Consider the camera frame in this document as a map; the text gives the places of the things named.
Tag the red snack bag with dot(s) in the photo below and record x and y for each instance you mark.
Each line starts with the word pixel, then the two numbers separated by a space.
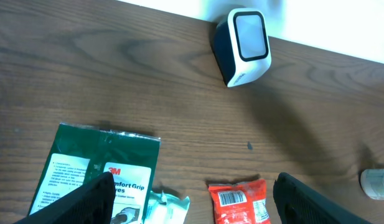
pixel 241 203

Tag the mint green wipes pack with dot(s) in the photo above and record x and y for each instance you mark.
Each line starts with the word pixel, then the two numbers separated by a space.
pixel 166 209

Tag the green white package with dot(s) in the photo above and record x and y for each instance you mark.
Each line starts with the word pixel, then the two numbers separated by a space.
pixel 80 153

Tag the white barcode scanner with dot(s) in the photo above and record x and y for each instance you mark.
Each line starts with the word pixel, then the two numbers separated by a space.
pixel 241 46

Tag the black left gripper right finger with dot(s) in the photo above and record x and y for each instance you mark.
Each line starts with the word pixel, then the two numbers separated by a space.
pixel 297 203

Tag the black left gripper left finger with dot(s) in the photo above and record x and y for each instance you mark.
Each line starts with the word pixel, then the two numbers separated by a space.
pixel 89 203

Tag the green lid spice jar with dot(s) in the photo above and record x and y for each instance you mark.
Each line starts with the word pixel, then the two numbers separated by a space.
pixel 372 183

